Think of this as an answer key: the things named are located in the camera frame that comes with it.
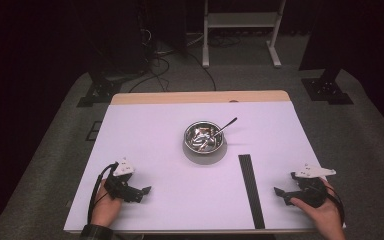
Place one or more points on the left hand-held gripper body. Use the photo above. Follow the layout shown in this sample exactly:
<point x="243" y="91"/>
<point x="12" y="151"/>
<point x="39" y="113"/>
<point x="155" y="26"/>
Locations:
<point x="117" y="186"/>

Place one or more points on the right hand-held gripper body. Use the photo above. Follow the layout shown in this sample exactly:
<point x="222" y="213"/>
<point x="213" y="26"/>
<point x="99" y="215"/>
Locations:
<point x="311" y="193"/>

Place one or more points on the row of black chopsticks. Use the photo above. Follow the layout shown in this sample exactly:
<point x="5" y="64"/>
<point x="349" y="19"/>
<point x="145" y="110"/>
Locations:
<point x="251" y="191"/>

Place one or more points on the steel bowl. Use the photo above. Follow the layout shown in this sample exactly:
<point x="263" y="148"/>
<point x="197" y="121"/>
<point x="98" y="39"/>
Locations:
<point x="193" y="138"/>

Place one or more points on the person's left hand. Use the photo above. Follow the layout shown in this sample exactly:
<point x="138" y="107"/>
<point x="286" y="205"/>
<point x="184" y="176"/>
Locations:
<point x="105" y="210"/>

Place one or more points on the person's right hand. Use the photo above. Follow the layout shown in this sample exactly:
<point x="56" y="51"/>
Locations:
<point x="328" y="220"/>

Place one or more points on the white table cover sheet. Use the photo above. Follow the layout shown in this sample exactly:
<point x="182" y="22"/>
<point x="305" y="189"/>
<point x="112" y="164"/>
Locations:
<point x="166" y="140"/>

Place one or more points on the black stand base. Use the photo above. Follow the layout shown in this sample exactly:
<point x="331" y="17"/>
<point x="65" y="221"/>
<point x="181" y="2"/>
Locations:
<point x="101" y="91"/>
<point x="326" y="90"/>

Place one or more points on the dark curtain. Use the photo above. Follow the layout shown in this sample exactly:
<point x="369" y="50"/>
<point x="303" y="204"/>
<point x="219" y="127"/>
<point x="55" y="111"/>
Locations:
<point x="13" y="66"/>
<point x="363" y="33"/>

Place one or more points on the white metal stand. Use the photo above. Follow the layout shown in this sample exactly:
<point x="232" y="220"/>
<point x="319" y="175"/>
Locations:
<point x="240" y="20"/>

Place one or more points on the black rectangular frame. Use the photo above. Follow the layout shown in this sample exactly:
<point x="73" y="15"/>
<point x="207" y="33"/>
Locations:
<point x="90" y="130"/>

